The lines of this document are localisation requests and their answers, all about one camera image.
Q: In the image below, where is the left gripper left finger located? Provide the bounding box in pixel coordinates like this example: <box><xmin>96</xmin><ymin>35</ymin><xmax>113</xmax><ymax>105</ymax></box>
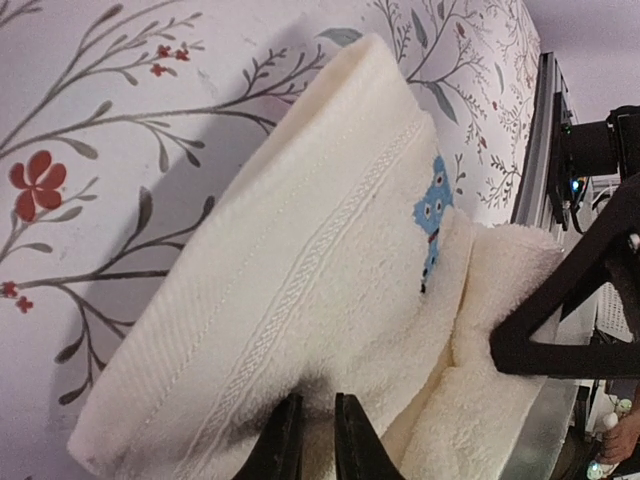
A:
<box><xmin>239</xmin><ymin>394</ymin><xmax>304</xmax><ymax>480</ymax></box>

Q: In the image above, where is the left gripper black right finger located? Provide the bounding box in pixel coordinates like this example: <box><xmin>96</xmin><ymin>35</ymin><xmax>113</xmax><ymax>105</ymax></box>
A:
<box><xmin>334</xmin><ymin>393</ymin><xmax>403</xmax><ymax>480</ymax></box>

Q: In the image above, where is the cream towel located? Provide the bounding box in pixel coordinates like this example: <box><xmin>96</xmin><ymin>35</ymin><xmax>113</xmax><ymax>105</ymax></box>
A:
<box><xmin>68</xmin><ymin>34</ymin><xmax>563</xmax><ymax>479</ymax></box>

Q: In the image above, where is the floral tablecloth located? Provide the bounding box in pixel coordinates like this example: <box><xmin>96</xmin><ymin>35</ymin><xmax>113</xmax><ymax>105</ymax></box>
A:
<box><xmin>0</xmin><ymin>0</ymin><xmax>544</xmax><ymax>411</ymax></box>

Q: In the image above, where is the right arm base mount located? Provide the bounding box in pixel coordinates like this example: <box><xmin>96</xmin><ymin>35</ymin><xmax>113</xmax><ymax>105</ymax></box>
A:
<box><xmin>547</xmin><ymin>94</ymin><xmax>639</xmax><ymax>230</ymax></box>

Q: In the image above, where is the front aluminium rail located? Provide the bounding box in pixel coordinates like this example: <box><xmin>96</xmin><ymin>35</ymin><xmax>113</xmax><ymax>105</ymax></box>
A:
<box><xmin>501</xmin><ymin>52</ymin><xmax>578</xmax><ymax>480</ymax></box>

